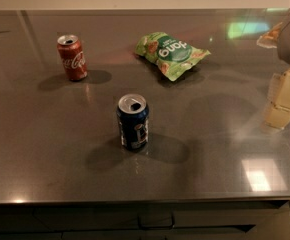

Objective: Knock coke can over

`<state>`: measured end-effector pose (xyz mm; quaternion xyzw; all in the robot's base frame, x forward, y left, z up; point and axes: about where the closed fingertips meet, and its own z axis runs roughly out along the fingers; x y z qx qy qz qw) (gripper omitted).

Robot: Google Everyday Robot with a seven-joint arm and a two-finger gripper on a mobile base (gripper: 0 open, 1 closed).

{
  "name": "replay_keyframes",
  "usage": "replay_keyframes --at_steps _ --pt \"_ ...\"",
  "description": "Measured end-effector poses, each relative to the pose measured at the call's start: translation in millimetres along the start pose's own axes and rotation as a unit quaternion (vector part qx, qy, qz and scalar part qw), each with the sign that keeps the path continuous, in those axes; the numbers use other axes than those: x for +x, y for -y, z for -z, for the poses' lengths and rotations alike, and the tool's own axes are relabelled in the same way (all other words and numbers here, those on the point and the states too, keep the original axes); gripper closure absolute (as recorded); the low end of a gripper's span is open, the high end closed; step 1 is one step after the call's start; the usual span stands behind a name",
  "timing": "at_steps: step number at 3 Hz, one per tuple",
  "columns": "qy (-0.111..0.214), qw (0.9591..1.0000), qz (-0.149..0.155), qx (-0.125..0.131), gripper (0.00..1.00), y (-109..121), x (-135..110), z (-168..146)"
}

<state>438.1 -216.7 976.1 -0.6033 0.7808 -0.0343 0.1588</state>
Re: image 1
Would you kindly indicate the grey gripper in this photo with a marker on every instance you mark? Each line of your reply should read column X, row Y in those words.
column 277, row 109

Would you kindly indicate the green chip bag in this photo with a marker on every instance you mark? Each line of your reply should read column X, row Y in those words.
column 173, row 57

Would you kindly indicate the blue Pepsi can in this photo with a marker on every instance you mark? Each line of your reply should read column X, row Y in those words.
column 132, row 115

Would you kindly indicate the red Coca-Cola can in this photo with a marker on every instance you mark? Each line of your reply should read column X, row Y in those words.
column 72, row 57

